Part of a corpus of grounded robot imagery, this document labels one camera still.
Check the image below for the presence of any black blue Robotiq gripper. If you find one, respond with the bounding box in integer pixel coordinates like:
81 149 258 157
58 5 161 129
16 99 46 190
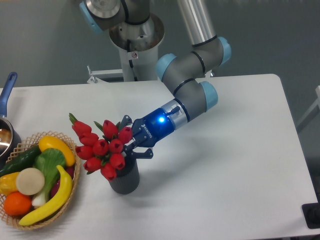
119 108 175 159

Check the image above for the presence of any red tulip bouquet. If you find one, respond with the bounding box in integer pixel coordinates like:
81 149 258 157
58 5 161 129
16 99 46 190
68 113 133 182

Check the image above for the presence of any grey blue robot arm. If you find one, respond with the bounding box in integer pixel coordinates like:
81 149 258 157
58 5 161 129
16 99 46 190
79 0 232 159

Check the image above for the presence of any dark grey ribbed vase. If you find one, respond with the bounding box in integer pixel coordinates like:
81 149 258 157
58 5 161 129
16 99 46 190
109 155 140 195

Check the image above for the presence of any dark purple eggplant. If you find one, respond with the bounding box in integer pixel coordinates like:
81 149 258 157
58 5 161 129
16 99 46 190
49 165 74 200

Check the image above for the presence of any yellow squash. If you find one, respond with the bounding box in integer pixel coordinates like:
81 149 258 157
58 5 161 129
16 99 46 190
38 135 76 167

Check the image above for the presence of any green bok choy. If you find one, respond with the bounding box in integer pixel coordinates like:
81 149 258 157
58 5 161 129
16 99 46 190
31 148 66 208

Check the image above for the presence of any yellow banana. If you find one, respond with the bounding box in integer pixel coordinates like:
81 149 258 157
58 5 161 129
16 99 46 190
18 164 74 227

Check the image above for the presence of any green cucumber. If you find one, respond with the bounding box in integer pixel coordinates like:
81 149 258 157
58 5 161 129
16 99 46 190
0 145 41 177

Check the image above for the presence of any beige round disc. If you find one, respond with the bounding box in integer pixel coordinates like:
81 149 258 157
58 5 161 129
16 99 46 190
15 167 45 196

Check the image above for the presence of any yellow bell pepper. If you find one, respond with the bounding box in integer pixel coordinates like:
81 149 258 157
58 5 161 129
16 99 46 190
0 172 20 196

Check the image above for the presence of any orange fruit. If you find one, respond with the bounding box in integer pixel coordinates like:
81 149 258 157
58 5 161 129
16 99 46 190
3 191 32 216

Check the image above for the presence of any black device at edge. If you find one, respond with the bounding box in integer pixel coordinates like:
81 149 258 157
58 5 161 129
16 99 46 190
301 202 320 229

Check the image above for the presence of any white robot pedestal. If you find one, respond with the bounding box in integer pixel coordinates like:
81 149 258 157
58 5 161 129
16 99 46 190
86 14 215 84

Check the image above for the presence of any blue handled saucepan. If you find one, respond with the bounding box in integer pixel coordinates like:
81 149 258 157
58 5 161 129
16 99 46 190
0 72 22 168

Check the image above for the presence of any white frame at right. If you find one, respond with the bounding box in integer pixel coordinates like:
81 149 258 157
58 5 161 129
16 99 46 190
296 85 320 134

